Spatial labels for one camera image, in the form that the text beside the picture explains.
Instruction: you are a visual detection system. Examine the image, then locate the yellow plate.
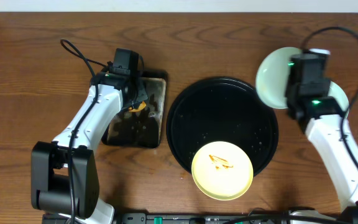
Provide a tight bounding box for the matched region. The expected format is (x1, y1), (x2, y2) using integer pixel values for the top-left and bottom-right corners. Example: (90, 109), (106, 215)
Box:
(191, 141), (254, 201)

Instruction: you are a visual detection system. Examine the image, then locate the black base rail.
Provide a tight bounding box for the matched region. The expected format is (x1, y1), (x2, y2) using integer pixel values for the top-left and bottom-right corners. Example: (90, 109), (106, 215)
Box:
(41, 213), (290, 224)

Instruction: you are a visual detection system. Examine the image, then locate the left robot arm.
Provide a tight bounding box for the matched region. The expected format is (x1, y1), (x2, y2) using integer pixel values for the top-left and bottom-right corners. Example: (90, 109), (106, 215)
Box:
(31, 68), (147, 223)

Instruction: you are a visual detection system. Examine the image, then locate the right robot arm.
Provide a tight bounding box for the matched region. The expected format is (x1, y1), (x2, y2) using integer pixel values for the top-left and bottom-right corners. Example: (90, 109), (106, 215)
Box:
(285, 52), (358, 223)

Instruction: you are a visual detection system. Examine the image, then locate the light blue plate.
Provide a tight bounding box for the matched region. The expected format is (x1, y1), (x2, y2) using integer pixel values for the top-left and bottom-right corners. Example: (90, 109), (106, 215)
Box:
(328, 82), (349, 119)
(255, 47), (301, 110)

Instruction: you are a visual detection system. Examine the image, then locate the black round tray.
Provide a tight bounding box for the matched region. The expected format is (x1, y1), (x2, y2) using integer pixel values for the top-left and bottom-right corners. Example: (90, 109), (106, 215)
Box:
(166, 77), (278, 175)

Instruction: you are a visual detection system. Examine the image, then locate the orange green sponge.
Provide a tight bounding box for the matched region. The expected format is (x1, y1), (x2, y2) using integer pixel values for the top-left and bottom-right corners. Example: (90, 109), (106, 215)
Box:
(128, 101), (147, 113)

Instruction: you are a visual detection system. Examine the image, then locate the black rectangular soapy tray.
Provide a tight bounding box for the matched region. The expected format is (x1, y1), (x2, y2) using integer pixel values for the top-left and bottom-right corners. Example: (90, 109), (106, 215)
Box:
(101, 70), (168, 148)

